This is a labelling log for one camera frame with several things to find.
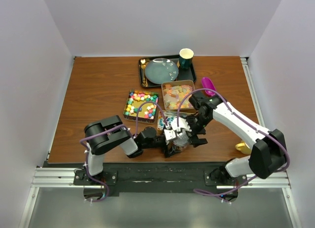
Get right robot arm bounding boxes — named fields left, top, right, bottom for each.
left=186, top=92, right=290, bottom=185

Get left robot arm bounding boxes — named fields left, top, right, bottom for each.
left=80, top=115, right=181, bottom=185

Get black serving tray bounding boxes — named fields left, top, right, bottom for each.
left=138, top=54, right=196, bottom=88

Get clear glass jar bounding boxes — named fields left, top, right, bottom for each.
left=172, top=137, right=189, bottom=153

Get gold tin of star candies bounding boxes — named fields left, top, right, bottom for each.
left=123, top=89, right=159, bottom=124

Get gold spoon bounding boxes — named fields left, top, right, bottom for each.
left=140, top=59, right=148, bottom=87

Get tin of lollipops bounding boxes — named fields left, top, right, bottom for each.
left=157, top=111, right=192, bottom=131

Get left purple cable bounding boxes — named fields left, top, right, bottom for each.
left=80, top=101, right=170, bottom=202

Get yellow mug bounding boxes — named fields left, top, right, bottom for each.
left=235, top=141, right=252, bottom=155

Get dark green cup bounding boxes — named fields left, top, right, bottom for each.
left=178, top=48, right=194, bottom=69

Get aluminium frame rail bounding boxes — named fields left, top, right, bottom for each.
left=20, top=163, right=302, bottom=228

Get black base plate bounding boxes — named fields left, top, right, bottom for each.
left=73, top=160, right=248, bottom=198

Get purple plastic scoop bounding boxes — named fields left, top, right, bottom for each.
left=201, top=77, right=216, bottom=97

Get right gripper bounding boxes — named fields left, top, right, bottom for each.
left=183, top=113, right=211, bottom=148

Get silver jar lid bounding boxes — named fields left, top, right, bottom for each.
left=173, top=131, right=189, bottom=147

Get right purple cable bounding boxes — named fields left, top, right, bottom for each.
left=177, top=88, right=291, bottom=202

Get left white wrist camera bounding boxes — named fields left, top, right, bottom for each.
left=163, top=129, right=177, bottom=142

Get blue ceramic plate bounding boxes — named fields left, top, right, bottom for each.
left=145, top=58, right=179, bottom=85

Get purple cable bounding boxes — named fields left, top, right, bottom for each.
left=177, top=88, right=291, bottom=202
left=80, top=101, right=170, bottom=202

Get tin of gummy candies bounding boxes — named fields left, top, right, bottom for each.
left=161, top=80, right=195, bottom=111

